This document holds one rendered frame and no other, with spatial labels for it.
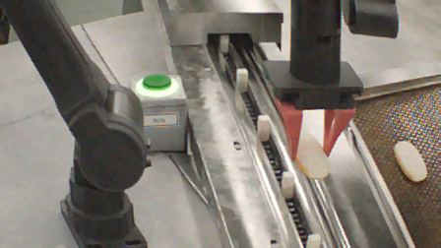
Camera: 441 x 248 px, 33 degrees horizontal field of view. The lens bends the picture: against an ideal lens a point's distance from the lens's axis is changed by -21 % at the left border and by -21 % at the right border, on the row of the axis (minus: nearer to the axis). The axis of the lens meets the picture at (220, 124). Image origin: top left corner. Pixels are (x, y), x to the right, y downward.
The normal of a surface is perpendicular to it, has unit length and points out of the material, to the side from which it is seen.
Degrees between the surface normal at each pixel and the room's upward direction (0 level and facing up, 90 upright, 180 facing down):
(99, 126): 90
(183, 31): 90
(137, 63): 0
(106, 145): 90
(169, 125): 90
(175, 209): 0
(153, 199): 0
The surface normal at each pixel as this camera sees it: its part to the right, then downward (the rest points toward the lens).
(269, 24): 0.17, 0.47
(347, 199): 0.04, -0.88
